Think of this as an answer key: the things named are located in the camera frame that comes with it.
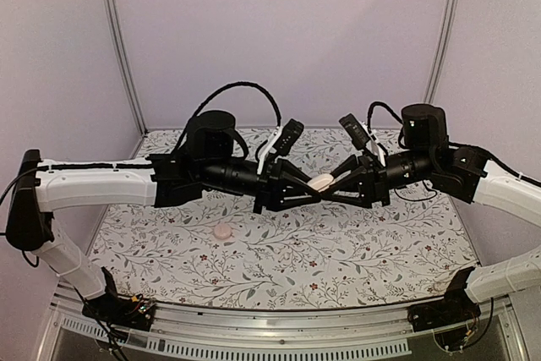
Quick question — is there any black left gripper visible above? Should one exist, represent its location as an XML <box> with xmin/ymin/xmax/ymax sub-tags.
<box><xmin>199</xmin><ymin>157</ymin><xmax>323</xmax><ymax>216</ymax></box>

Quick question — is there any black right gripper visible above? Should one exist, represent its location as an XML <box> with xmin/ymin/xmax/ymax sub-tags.
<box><xmin>320</xmin><ymin>149</ymin><xmax>435</xmax><ymax>210</ymax></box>

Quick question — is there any white earbuds charging case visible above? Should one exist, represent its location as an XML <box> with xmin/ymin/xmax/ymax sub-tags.
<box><xmin>307</xmin><ymin>173</ymin><xmax>336</xmax><ymax>192</ymax></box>

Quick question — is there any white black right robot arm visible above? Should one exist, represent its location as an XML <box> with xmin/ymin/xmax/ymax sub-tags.
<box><xmin>316</xmin><ymin>103</ymin><xmax>540</xmax><ymax>226</ymax></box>

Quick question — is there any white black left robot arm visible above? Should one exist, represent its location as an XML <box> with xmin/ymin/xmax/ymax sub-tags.
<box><xmin>3</xmin><ymin>110</ymin><xmax>321</xmax><ymax>322</ymax></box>

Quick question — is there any pinkish earbud on table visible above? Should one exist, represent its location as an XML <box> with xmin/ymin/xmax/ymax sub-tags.
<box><xmin>213</xmin><ymin>223</ymin><xmax>232</xmax><ymax>240</ymax></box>

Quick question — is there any floral patterned table mat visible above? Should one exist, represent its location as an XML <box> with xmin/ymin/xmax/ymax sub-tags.
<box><xmin>86</xmin><ymin>126</ymin><xmax>481</xmax><ymax>311</ymax></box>

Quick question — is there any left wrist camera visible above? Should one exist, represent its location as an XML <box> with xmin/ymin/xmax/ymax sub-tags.
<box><xmin>255</xmin><ymin>118</ymin><xmax>304</xmax><ymax>175</ymax></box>

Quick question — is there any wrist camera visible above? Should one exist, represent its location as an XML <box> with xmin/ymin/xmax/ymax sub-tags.
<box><xmin>255</xmin><ymin>118</ymin><xmax>304</xmax><ymax>175</ymax></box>
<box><xmin>339</xmin><ymin>113</ymin><xmax>388</xmax><ymax>167</ymax></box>

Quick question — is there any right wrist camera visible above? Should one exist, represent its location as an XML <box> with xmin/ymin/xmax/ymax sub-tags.
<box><xmin>339</xmin><ymin>113</ymin><xmax>388</xmax><ymax>167</ymax></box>

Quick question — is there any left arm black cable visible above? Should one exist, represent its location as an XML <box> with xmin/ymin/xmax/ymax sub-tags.
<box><xmin>175</xmin><ymin>80</ymin><xmax>283</xmax><ymax>159</ymax></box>

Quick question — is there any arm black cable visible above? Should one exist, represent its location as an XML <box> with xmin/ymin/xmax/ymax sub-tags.
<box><xmin>175</xmin><ymin>80</ymin><xmax>283</xmax><ymax>159</ymax></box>
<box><xmin>365</xmin><ymin>101</ymin><xmax>402</xmax><ymax>138</ymax></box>

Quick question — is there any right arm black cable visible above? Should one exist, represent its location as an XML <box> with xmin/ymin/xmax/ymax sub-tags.
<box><xmin>365</xmin><ymin>101</ymin><xmax>402</xmax><ymax>138</ymax></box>

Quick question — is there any aluminium front rail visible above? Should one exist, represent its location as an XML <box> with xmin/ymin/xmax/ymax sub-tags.
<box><xmin>34</xmin><ymin>283</ymin><xmax>540</xmax><ymax>360</ymax></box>

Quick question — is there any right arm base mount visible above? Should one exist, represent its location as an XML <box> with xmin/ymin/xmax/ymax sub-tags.
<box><xmin>407</xmin><ymin>266</ymin><xmax>481</xmax><ymax>353</ymax></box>

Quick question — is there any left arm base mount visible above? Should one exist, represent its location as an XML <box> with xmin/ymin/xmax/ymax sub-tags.
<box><xmin>82</xmin><ymin>267</ymin><xmax>156</xmax><ymax>331</ymax></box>

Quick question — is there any right aluminium corner post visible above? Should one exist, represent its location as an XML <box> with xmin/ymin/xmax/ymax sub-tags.
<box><xmin>424</xmin><ymin>0</ymin><xmax>459</xmax><ymax>104</ymax></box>

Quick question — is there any aluminium corner post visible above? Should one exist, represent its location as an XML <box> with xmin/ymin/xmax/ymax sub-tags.
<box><xmin>103</xmin><ymin>0</ymin><xmax>148</xmax><ymax>136</ymax></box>
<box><xmin>424</xmin><ymin>0</ymin><xmax>459</xmax><ymax>104</ymax></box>

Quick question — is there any left aluminium corner post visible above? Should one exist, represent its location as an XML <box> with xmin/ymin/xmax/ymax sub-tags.
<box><xmin>103</xmin><ymin>0</ymin><xmax>148</xmax><ymax>136</ymax></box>

